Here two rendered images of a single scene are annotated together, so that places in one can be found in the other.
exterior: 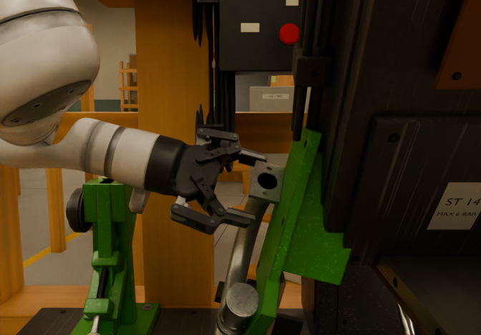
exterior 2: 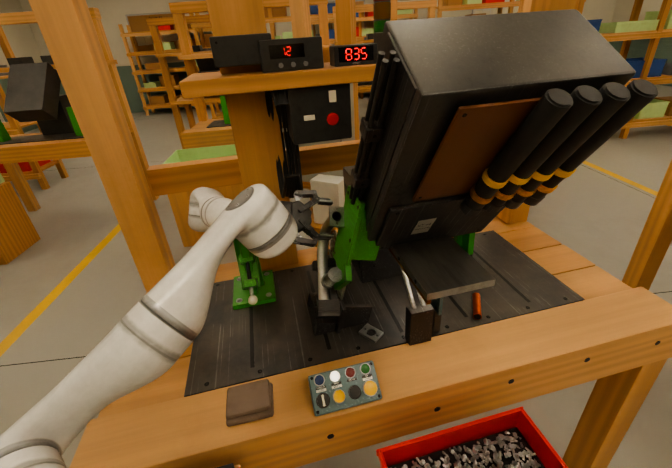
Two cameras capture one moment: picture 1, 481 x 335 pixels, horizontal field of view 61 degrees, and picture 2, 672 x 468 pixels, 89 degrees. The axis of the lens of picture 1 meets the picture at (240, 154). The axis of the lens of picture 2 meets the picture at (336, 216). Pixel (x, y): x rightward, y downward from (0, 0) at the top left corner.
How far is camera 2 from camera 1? 0.42 m
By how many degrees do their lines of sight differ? 23
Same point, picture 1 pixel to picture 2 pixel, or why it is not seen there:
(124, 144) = not seen: hidden behind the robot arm
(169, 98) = (258, 154)
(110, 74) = (111, 39)
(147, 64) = (240, 135)
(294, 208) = (355, 235)
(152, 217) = not seen: hidden behind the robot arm
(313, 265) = (364, 255)
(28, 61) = (287, 242)
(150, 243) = not seen: hidden behind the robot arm
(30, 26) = (285, 231)
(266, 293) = (346, 271)
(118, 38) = not seen: outside the picture
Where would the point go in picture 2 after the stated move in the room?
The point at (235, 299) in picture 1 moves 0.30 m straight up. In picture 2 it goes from (332, 275) to (322, 159)
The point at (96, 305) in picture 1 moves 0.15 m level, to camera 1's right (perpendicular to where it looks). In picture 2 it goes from (249, 282) to (300, 272)
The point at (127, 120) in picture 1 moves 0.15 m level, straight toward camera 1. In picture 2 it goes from (226, 165) to (238, 178)
